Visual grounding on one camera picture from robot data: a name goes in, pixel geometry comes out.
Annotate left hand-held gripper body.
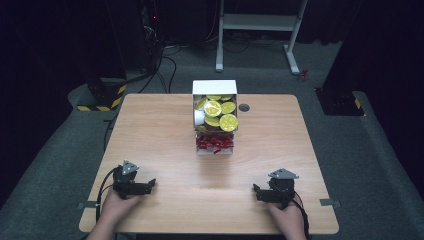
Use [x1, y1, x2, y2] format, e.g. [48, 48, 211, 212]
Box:
[112, 159, 140, 200]

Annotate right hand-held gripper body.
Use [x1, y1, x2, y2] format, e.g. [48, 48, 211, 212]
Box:
[267, 167, 300, 210]

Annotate person's left hand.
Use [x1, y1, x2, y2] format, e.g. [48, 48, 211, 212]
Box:
[99, 189, 144, 228]

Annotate person's right hand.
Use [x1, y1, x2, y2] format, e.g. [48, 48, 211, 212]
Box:
[266, 195, 307, 235]

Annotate grey tape strip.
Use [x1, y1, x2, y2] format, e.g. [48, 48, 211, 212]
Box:
[77, 200, 101, 211]
[319, 198, 342, 208]

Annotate black yellow striped stand base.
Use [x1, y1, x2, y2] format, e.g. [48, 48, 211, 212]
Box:
[76, 78, 129, 113]

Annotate pile of yellow-lidded capsules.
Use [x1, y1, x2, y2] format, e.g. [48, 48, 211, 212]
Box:
[193, 94, 240, 133]

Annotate black stand base yellow mark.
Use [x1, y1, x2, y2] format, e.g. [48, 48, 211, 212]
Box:
[314, 87, 366, 117]

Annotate white dispenser box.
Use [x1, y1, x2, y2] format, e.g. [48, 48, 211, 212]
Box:
[191, 79, 239, 157]

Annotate white metal stand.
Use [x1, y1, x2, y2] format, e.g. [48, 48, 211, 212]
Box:
[214, 0, 309, 76]

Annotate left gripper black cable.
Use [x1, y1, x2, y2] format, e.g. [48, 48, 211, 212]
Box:
[95, 166, 120, 223]

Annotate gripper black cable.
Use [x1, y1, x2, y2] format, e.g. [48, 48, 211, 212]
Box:
[292, 190, 311, 240]
[95, 166, 120, 223]

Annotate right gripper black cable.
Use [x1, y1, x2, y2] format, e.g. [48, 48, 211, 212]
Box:
[292, 190, 311, 240]

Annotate black cable beside table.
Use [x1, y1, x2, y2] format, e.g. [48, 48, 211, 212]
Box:
[102, 112, 122, 153]

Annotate black floor cable loop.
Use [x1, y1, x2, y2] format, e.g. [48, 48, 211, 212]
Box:
[137, 49, 178, 95]

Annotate black cables under stand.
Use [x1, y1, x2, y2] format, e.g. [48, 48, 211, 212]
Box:
[222, 30, 288, 55]

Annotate dark equipment rack with cables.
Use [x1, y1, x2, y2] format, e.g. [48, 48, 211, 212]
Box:
[138, 0, 168, 73]

